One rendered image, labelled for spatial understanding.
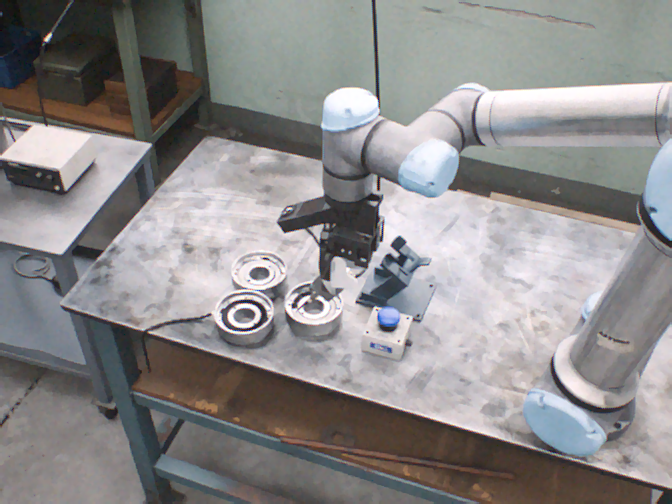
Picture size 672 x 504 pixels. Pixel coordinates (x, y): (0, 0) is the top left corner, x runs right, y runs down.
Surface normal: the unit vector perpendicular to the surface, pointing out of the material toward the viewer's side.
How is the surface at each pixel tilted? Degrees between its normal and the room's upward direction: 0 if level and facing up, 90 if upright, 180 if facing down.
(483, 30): 90
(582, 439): 97
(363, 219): 90
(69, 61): 0
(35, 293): 0
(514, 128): 86
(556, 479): 0
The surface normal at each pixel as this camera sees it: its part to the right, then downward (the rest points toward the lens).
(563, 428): -0.62, 0.61
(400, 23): -0.33, 0.63
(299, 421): 0.03, -0.74
